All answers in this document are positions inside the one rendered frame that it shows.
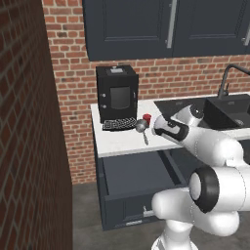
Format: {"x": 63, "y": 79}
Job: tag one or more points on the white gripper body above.
{"x": 161, "y": 123}

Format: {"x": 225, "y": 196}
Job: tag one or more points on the dark blue open drawer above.
{"x": 130, "y": 182}

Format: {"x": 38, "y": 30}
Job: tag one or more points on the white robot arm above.
{"x": 215, "y": 192}

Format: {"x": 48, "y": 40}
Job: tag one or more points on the black tap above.
{"x": 225, "y": 81}

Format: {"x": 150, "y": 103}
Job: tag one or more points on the dark blue cupboard door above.
{"x": 130, "y": 26}
{"x": 211, "y": 26}

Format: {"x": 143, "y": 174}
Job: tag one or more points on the black sink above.
{"x": 182, "y": 105}

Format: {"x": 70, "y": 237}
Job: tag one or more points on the black coffee machine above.
{"x": 117, "y": 94}

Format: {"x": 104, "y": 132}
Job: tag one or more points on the small red cup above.
{"x": 147, "y": 117}

